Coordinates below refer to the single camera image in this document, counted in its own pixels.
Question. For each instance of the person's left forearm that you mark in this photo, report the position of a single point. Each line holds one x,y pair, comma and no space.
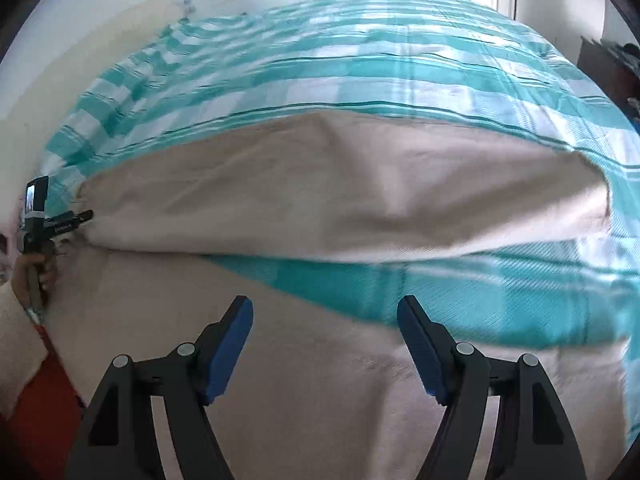
15,350

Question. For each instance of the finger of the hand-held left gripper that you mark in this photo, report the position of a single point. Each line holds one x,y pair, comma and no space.
70,222

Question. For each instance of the person's orange clothing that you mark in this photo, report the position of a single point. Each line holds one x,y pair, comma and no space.
45,435

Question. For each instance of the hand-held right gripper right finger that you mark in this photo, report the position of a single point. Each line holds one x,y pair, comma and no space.
425,350

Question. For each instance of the beige headboard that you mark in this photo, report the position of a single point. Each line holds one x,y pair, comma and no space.
75,60

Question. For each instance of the beige pants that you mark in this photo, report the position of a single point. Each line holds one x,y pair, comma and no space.
325,195

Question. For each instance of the dark brown chest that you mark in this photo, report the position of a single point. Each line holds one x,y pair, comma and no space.
590,55

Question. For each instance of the teal plaid blanket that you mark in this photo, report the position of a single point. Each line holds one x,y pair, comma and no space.
350,60

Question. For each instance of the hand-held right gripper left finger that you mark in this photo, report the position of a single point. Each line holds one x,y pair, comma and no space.
230,350

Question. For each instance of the person's left hand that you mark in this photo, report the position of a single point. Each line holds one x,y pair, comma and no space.
21,280

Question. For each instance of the pile of dark clothes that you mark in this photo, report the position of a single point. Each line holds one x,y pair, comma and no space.
625,65

